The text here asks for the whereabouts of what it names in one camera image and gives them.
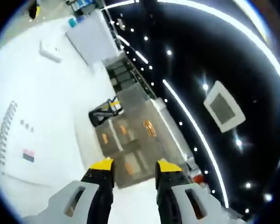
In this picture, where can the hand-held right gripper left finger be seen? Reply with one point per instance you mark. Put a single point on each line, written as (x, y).
(67, 205)

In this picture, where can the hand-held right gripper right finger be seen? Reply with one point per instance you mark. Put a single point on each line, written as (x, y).
(207, 207)

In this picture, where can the white sticky note stack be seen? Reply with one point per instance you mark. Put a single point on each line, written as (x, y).
(49, 50)

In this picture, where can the red box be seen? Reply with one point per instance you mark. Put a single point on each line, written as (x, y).
(198, 178)

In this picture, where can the teal tissue box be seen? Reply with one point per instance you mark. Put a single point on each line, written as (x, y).
(72, 23)

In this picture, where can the translucent white storage box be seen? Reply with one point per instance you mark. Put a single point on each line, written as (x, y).
(93, 39)

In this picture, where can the long ceiling light strip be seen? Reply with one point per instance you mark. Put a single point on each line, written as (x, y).
(224, 14)
(193, 121)

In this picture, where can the black mesh pen holder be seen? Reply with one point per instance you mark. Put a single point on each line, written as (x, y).
(93, 117)

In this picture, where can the plastic drawer cabinet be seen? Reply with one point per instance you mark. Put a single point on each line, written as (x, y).
(135, 130)

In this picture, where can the ceiling air vent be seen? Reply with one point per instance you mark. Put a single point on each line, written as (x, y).
(224, 107)

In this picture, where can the group of ceiling spotlights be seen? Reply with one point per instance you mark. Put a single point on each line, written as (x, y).
(169, 52)

